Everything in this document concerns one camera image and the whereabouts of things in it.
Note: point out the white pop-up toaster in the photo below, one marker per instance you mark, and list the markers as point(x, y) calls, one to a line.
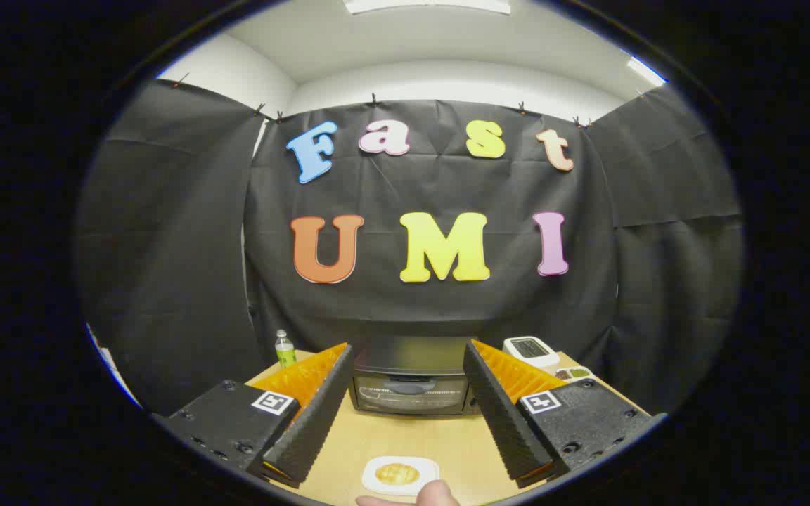
point(547, 360)

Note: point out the golden bread bun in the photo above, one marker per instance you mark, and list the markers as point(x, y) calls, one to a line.
point(396, 474)

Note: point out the long ceiling light panel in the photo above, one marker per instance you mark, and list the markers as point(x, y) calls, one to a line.
point(426, 5)

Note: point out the black toaster oven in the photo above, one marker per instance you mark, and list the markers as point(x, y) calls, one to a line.
point(412, 355)

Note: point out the green label drink bottle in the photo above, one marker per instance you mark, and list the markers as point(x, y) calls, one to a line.
point(285, 353)

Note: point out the white square plate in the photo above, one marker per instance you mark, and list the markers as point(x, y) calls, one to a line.
point(428, 466)

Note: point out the small ceiling light panel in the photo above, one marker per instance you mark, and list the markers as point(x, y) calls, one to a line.
point(645, 72)

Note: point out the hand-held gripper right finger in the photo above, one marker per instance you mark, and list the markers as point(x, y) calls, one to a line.
point(496, 407)

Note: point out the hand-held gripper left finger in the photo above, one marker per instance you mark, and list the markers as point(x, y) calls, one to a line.
point(320, 407)

